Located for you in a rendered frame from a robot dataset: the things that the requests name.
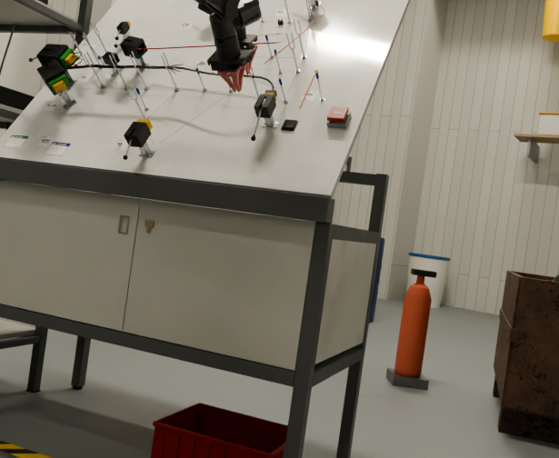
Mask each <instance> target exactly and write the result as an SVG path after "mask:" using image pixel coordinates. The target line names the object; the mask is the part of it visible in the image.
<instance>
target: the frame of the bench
mask: <svg viewBox="0 0 559 458"><path fill-rule="evenodd" d="M0 180H1V179H0ZM1 181H4V180H1ZM381 234H382V233H377V232H373V231H367V230H363V229H358V228H353V227H348V226H342V225H338V224H329V223H321V222H316V226H315V232H314V244H313V251H312V257H311V264H310V271H309V277H308V284H307V290H306V297H305V304H304V316H303V322H302V329H301V335H300V343H299V349H298V355H297V362H296V368H295V371H294V370H289V369H285V368H282V367H277V366H273V365H269V364H265V363H258V362H254V361H249V360H245V359H242V358H237V357H233V356H229V355H225V354H221V353H214V352H209V351H206V350H202V349H197V348H194V347H189V346H185V345H181V344H177V343H169V342H166V341H162V340H157V339H154V338H150V337H145V336H142V335H137V334H130V333H126V332H123V331H117V330H114V329H110V328H105V327H102V326H97V325H93V324H86V323H82V322H77V321H74V320H70V319H65V318H62V317H57V316H53V315H50V314H42V313H38V312H34V311H30V310H26V309H22V308H17V307H13V306H10V305H5V304H0V317H2V318H5V319H9V320H13V321H17V322H21V323H25V324H31V325H36V326H40V327H44V328H47V329H51V330H56V331H59V332H63V333H67V334H74V335H77V343H76V349H75V361H74V369H73V375H72V382H71V385H72V386H73V389H76V390H80V389H82V388H83V386H84V385H85V377H86V370H87V364H88V356H89V350H90V343H91V339H94V340H97V341H101V342H105V343H110V344H116V345H120V346H123V347H128V348H132V349H136V350H139V351H143V352H148V353H154V354H158V355H162V356H166V357H170V358H174V359H177V360H181V361H186V362H189V363H196V364H200V365H204V366H208V367H212V368H215V369H219V370H224V371H227V372H231V373H238V374H242V375H246V376H250V377H254V378H258V379H262V380H266V381H269V382H273V383H280V384H284V385H288V386H292V387H294V388H293V394H292V401H291V407H290V413H289V421H288V427H287V434H286V440H285V447H284V458H302V456H303V449H304V438H305V430H306V424H307V417H308V411H309V404H310V398H311V391H312V387H314V386H315V385H317V384H319V383H321V382H322V381H324V380H326V379H328V378H329V377H331V376H333V375H335V374H337V373H339V372H341V371H343V370H344V369H345V368H347V367H349V369H348V375H347V382H346V388H345V396H344V408H343V414H342V421H341V427H340V433H339V441H338V447H337V454H336V458H350V455H351V449H352V442H353V436H354V423H355V417H356V410H357V404H358V397H359V391H360V384H361V377H362V371H363V364H364V352H365V346H366V339H367V332H368V325H369V319H370V313H371V306H372V300H373V293H374V280H375V274H376V267H377V261H378V255H379V248H380V241H381ZM333 239H336V240H345V241H353V242H361V243H369V244H376V248H375V256H374V268H373V274H372V281H371V287H370V294H369V301H368V307H367V314H366V320H365V327H364V339H363V342H362V343H360V344H358V345H356V346H354V347H352V348H350V349H348V350H346V351H343V352H341V353H339V354H337V355H335V356H332V357H330V358H328V359H326V360H324V361H322V362H320V363H317V364H315V359H316V353H317V345H318V339H319V333H320V326H321V320H322V313H323V306H324V294H325V287H326V281H327V275H328V267H329V261H330V254H331V248H332V241H333Z"/></svg>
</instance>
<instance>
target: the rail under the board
mask: <svg viewBox="0 0 559 458"><path fill-rule="evenodd" d="M0 179H1V180H7V181H15V182H21V183H29V184H41V185H48V186H55V187H62V188H69V189H75V190H83V191H89V192H97V193H103V194H116V195H123V196H130V197H136V198H144V199H150V200H157V201H164V202H171V203H178V204H190V205H198V206H204V207H212V208H218V209H225V210H232V211H239V212H246V213H253V214H266V215H272V216H280V217H286V218H294V219H300V220H307V221H314V222H321V223H329V224H331V223H332V221H333V214H334V202H335V199H331V198H330V197H323V196H316V195H308V194H293V193H286V192H277V191H270V190H262V189H254V188H247V187H239V186H231V185H223V184H209V183H201V182H193V181H186V180H177V179H170V178H162V177H154V176H146V175H139V174H124V173H116V172H108V171H100V170H93V169H84V168H77V167H69V166H61V165H53V164H39V163H31V162H23V161H16V160H7V159H0Z"/></svg>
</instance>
